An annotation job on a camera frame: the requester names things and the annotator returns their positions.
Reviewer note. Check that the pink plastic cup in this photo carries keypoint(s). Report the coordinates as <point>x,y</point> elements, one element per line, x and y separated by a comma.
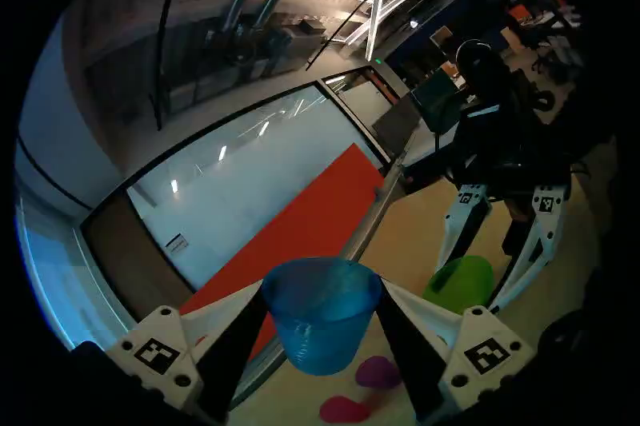
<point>344,410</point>

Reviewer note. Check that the blue plastic cup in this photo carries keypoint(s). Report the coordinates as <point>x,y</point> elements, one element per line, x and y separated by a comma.
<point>320,316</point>

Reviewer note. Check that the purple plastic cup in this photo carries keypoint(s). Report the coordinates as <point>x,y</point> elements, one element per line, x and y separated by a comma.
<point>377,372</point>

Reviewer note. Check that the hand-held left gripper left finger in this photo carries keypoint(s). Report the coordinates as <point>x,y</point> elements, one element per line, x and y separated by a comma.
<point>167,333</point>

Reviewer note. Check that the red desk screen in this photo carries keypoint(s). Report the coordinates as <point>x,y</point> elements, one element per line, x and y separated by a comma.
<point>310,216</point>

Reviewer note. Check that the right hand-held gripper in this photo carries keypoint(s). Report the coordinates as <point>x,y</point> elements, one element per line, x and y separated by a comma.
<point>505,141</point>

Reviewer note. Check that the black monitor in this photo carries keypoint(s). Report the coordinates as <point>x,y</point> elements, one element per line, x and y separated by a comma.
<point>435,96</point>

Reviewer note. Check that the green plastic cup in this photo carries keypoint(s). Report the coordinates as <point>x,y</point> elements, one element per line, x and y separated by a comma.
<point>462,283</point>

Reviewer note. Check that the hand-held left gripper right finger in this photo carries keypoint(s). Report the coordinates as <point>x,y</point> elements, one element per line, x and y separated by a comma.
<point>462,333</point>

